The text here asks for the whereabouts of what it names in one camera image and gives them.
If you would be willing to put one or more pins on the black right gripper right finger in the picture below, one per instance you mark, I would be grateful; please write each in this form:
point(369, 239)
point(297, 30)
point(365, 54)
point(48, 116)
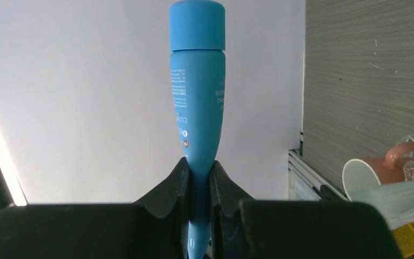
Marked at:
point(243, 227)

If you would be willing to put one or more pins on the brown steel cup with handle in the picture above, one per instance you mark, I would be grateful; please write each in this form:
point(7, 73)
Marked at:
point(364, 173)

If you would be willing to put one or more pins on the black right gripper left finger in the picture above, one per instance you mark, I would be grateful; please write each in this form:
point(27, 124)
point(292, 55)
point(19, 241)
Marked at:
point(154, 226)

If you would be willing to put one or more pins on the white toothpaste tube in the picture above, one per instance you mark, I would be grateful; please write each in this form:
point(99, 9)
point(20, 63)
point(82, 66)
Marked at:
point(395, 202)

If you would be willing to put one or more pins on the blue toothpaste tube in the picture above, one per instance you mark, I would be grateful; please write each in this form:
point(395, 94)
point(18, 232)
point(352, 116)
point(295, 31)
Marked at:
point(198, 71)

